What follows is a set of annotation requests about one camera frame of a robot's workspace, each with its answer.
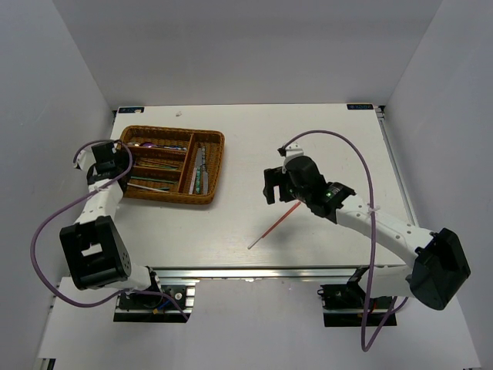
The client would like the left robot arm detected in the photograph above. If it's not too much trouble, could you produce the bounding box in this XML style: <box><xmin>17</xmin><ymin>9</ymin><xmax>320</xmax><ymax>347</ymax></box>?
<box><xmin>59</xmin><ymin>142</ymin><xmax>163</xmax><ymax>308</ymax></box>

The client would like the blue table sticker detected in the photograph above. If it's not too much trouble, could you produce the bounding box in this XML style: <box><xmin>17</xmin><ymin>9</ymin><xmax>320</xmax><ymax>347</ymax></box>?
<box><xmin>346</xmin><ymin>103</ymin><xmax>374</xmax><ymax>110</ymax></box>
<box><xmin>117</xmin><ymin>106</ymin><xmax>145</xmax><ymax>114</ymax></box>

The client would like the knife with green handle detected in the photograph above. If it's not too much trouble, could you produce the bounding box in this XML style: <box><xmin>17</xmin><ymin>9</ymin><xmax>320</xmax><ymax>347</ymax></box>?
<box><xmin>198</xmin><ymin>146</ymin><xmax>206</xmax><ymax>194</ymax></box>

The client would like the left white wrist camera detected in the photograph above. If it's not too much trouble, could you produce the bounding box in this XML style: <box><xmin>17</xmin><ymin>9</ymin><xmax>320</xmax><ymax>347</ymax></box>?
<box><xmin>73</xmin><ymin>149</ymin><xmax>96</xmax><ymax>173</ymax></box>

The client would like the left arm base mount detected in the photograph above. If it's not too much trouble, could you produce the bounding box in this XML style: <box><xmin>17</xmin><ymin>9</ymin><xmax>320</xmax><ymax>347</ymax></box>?
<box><xmin>113</xmin><ymin>279</ymin><xmax>196</xmax><ymax>323</ymax></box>

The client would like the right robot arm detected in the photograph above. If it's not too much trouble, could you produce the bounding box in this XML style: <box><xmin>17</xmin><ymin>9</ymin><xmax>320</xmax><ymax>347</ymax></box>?
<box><xmin>263</xmin><ymin>156</ymin><xmax>471</xmax><ymax>311</ymax></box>

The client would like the orange white chopstick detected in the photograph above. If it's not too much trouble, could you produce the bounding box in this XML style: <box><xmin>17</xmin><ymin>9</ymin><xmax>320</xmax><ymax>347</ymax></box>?
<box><xmin>247</xmin><ymin>201</ymin><xmax>301</xmax><ymax>250</ymax></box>

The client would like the knife with pink handle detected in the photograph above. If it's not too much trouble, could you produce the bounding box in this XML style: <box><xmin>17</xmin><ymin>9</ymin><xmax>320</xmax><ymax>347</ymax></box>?
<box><xmin>189</xmin><ymin>146</ymin><xmax>203</xmax><ymax>194</ymax></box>

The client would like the purple bowl spoon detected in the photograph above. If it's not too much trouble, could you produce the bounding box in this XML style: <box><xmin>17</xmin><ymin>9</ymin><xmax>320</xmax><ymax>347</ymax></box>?
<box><xmin>127</xmin><ymin>142</ymin><xmax>188</xmax><ymax>152</ymax></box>

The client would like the woven wicker cutlery basket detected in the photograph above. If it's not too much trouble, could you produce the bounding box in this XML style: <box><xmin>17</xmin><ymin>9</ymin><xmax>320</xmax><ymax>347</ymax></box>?
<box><xmin>120</xmin><ymin>126</ymin><xmax>225</xmax><ymax>205</ymax></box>

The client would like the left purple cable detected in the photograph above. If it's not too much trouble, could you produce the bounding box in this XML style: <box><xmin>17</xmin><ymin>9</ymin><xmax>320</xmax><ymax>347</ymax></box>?
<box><xmin>29</xmin><ymin>140</ymin><xmax>189</xmax><ymax>321</ymax></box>

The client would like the teal chopstick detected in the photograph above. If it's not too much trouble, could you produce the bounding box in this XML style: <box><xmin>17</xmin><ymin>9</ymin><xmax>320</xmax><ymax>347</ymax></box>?
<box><xmin>130</xmin><ymin>177</ymin><xmax>176</xmax><ymax>183</ymax></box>

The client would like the right blue table sticker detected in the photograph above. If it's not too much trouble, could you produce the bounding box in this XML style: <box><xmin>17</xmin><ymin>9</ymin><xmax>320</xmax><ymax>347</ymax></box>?
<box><xmin>346</xmin><ymin>103</ymin><xmax>374</xmax><ymax>110</ymax></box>

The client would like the aluminium table rail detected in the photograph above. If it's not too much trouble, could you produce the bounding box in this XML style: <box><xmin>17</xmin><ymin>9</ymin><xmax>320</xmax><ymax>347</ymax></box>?
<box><xmin>374</xmin><ymin>106</ymin><xmax>419</xmax><ymax>226</ymax></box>

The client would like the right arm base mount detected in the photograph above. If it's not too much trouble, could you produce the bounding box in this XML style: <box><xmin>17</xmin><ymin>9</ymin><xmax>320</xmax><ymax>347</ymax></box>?
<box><xmin>317</xmin><ymin>267</ymin><xmax>392</xmax><ymax>328</ymax></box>

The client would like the left blue table sticker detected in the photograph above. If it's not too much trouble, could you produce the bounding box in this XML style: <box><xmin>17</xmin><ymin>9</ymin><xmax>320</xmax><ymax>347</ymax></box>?
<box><xmin>117</xmin><ymin>106</ymin><xmax>145</xmax><ymax>114</ymax></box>

